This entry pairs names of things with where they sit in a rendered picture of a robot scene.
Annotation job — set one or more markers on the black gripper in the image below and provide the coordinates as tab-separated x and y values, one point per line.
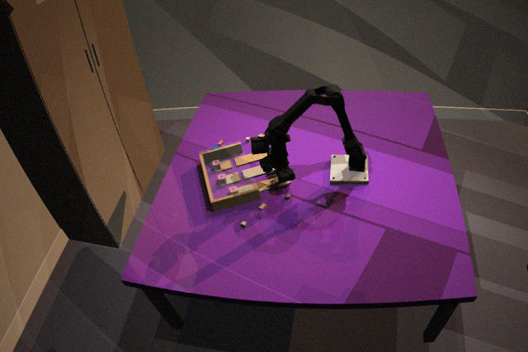
284	172

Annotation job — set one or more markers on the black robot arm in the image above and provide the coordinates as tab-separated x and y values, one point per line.
276	133

